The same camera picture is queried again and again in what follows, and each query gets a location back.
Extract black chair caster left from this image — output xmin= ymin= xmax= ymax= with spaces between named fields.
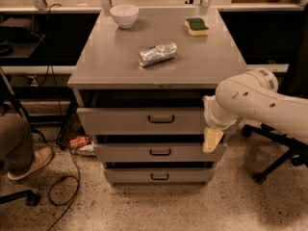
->
xmin=0 ymin=190 xmax=40 ymax=206

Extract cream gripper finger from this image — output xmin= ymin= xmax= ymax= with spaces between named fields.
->
xmin=202 ymin=127 xmax=223 ymax=153

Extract yellow green sponge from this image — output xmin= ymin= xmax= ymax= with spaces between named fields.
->
xmin=185 ymin=17 xmax=209 ymax=37

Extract grey drawer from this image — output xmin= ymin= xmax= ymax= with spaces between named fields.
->
xmin=77 ymin=108 xmax=205 ymax=135
xmin=104 ymin=168 xmax=215 ymax=185
xmin=94 ymin=143 xmax=225 ymax=163

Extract tan shoe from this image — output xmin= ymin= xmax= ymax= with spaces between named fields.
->
xmin=7 ymin=146 xmax=53 ymax=181

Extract crushed silver can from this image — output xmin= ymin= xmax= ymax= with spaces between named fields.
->
xmin=139 ymin=42 xmax=177 ymax=67

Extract grey metal drawer cabinet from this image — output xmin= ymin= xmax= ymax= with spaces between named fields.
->
xmin=66 ymin=6 xmax=257 ymax=188

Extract person leg brown trousers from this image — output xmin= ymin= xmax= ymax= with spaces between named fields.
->
xmin=0 ymin=115 xmax=35 ymax=176

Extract black floor cable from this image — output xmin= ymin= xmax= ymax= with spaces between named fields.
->
xmin=46 ymin=149 xmax=81 ymax=231

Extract white ceramic bowl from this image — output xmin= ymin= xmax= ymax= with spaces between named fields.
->
xmin=110 ymin=4 xmax=139 ymax=28

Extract grey middle drawer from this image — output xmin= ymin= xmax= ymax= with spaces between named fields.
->
xmin=94 ymin=143 xmax=225 ymax=163

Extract grey bottom drawer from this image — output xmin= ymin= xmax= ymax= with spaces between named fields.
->
xmin=104 ymin=168 xmax=215 ymax=185

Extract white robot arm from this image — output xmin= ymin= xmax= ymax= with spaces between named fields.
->
xmin=202 ymin=68 xmax=308 ymax=153

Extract grey top drawer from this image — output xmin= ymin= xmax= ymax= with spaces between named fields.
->
xmin=77 ymin=108 xmax=205 ymax=135

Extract red snack packet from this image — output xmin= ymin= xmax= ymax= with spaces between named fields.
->
xmin=69 ymin=136 xmax=91 ymax=149

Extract black office chair base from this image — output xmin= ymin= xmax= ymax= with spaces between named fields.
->
xmin=242 ymin=124 xmax=308 ymax=185

